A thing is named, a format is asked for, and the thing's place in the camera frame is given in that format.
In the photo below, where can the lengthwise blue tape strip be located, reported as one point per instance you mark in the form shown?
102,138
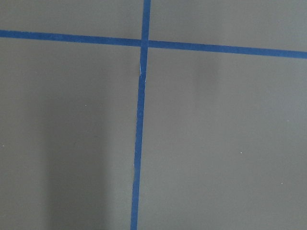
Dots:
140,114

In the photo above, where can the long crosswise blue tape strip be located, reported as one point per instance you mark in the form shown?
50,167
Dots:
153,44

